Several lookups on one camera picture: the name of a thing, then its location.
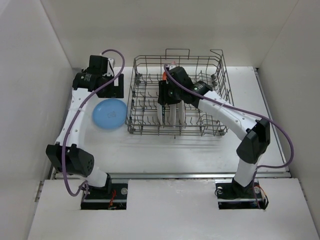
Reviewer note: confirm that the left white ceramic plate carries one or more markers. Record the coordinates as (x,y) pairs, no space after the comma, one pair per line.
(161,110)

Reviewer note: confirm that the middle white ceramic plate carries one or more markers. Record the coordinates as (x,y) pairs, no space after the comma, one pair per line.
(172,115)

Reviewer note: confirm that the blue plastic plate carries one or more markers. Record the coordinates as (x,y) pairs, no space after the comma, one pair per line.
(109,114)

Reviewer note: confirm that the white ceramic plate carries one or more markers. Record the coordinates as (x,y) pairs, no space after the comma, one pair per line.
(161,110)
(172,115)

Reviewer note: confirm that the orange patterned plate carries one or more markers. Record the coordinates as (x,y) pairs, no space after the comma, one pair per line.
(164,76)

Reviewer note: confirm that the grey wire dish rack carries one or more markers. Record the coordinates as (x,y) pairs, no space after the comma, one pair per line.
(156,106)

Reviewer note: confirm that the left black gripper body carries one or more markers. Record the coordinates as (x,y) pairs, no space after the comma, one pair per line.
(109,77)

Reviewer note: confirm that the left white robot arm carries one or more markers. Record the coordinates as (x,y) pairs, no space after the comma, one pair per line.
(68,155)

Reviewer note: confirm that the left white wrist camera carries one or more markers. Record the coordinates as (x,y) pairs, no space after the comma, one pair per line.
(109,70)

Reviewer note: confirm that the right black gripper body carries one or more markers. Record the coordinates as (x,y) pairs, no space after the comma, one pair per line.
(174,94)

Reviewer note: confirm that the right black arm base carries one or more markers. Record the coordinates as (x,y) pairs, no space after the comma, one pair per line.
(232,196)

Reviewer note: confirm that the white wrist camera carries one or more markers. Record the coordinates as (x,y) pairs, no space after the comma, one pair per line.
(109,70)
(169,67)

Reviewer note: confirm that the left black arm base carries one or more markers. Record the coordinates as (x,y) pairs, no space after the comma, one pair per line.
(100,199)

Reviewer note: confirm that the right white printed plate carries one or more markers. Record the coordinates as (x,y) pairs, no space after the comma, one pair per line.
(182,114)

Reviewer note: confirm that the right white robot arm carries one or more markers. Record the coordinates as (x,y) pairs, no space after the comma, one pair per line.
(252,130)

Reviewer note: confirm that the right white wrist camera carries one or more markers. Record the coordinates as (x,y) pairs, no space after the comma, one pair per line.
(169,67)

